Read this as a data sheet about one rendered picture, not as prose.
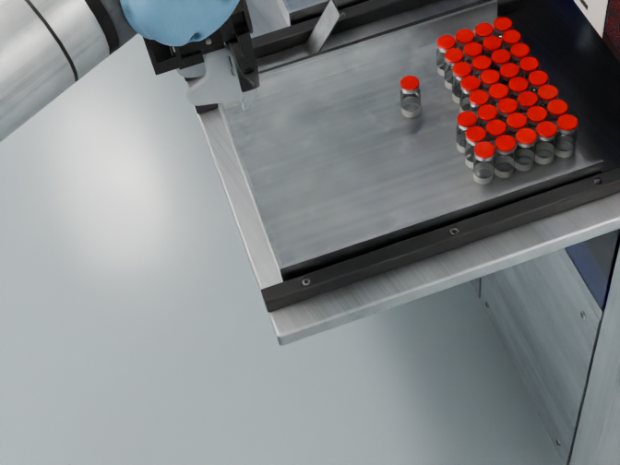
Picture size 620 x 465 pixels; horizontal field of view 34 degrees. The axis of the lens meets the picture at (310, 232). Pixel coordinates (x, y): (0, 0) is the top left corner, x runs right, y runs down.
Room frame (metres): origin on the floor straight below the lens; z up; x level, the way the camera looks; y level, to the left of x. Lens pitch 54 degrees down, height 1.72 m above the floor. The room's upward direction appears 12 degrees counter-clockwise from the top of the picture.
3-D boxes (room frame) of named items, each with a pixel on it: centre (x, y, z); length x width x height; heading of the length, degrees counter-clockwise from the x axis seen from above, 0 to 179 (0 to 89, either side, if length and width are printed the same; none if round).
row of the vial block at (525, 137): (0.72, -0.22, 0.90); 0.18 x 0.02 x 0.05; 8
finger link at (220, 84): (0.59, 0.05, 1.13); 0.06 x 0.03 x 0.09; 99
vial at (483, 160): (0.63, -0.19, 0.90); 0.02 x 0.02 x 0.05
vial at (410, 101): (0.74, -0.14, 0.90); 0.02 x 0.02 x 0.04
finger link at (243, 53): (0.59, 0.03, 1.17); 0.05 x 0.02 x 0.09; 9
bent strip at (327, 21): (0.86, -0.01, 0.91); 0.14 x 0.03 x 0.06; 99
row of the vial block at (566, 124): (0.72, -0.27, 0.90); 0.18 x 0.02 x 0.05; 8
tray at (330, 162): (0.70, -0.11, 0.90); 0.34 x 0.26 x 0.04; 98
